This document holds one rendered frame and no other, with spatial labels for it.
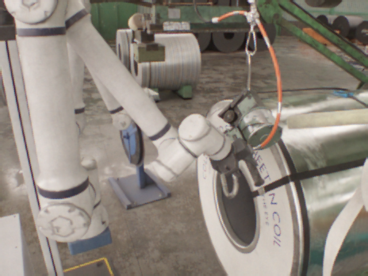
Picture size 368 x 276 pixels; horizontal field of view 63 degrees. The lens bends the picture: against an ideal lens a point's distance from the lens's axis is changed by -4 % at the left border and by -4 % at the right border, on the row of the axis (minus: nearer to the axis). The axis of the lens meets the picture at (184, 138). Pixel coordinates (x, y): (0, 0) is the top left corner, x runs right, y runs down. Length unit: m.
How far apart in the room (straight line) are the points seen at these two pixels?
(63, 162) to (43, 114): 0.14
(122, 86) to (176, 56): 5.49
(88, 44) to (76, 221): 0.51
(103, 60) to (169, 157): 0.34
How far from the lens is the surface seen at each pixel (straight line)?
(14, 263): 1.53
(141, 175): 3.36
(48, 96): 0.84
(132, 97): 0.97
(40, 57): 0.82
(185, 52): 6.51
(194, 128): 0.87
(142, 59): 2.27
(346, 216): 0.94
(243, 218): 2.12
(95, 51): 0.95
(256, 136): 1.22
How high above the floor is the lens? 1.81
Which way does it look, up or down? 23 degrees down
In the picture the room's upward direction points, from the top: straight up
